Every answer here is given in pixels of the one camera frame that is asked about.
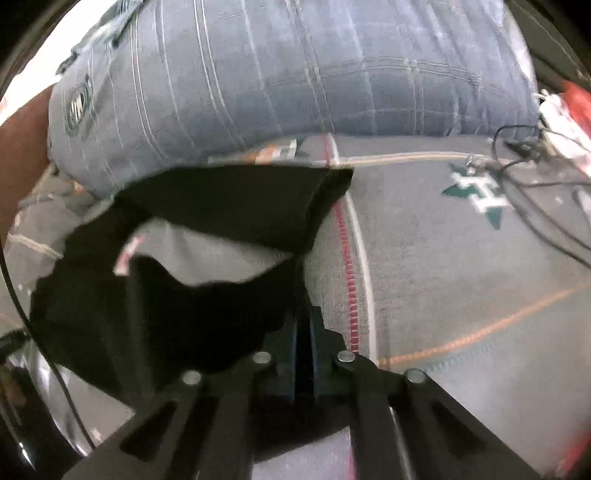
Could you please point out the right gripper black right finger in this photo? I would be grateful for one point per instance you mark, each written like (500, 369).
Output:
(404, 426)

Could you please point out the red plastic bag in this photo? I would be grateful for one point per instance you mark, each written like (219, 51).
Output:
(578, 102)

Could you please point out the blue plaid pillow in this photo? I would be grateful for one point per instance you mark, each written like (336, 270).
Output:
(156, 84)

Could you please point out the black pants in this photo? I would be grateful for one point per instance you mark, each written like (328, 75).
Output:
(138, 334)

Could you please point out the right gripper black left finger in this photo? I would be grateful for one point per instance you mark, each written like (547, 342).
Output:
(212, 427)

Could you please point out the grey patterned bed sheet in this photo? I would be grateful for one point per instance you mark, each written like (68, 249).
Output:
(432, 267)

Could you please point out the brown headboard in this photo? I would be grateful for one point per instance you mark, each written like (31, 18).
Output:
(23, 155)

